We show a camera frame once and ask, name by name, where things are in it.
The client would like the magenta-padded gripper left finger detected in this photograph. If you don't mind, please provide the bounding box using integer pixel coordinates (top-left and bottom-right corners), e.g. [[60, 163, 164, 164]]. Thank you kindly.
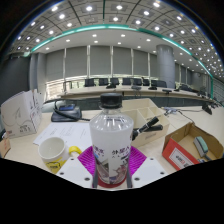
[[55, 145, 99, 189]]

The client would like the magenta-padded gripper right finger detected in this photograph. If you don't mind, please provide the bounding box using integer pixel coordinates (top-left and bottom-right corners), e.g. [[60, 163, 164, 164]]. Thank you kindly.
[[125, 145, 168, 189]]

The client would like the clear black-capped water bottle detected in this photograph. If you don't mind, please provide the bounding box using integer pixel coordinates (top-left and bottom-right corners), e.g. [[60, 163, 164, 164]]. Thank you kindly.
[[88, 92, 134, 186]]

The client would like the white printed paper sheet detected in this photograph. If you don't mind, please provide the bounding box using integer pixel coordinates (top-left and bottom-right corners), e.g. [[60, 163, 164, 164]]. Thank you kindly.
[[32, 121, 94, 153]]

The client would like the white mug with yellow print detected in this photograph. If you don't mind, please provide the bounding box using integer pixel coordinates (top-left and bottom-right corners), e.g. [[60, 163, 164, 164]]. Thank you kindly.
[[37, 136, 83, 175]]

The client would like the black clip in organizer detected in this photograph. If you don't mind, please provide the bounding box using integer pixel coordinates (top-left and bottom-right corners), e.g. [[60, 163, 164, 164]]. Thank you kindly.
[[131, 115, 164, 141]]

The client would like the red-sided open cardboard box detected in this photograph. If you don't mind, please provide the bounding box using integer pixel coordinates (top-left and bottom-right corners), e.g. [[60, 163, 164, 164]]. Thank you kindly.
[[161, 121, 224, 171]]

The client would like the beige divided organizer box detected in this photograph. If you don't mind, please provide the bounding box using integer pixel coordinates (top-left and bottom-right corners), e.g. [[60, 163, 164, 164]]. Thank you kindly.
[[121, 106, 171, 148]]

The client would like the green whiteboard eraser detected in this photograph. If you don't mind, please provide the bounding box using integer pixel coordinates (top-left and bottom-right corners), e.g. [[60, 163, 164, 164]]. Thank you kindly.
[[193, 135, 210, 158]]

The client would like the long curved conference desk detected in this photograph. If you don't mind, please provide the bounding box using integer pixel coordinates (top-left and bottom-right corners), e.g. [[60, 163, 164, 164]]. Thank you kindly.
[[59, 84, 218, 108]]

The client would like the row of black office chairs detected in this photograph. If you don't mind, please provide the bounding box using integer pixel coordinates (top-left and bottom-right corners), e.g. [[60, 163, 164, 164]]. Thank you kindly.
[[83, 77, 168, 89]]

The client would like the white paper ream box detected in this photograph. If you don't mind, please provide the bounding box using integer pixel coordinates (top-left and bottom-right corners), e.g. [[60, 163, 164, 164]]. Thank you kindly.
[[0, 88, 44, 139]]

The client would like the group of ceiling lights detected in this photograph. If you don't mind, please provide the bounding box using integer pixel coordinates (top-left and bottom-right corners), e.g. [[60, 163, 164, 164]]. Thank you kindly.
[[13, 0, 224, 78]]

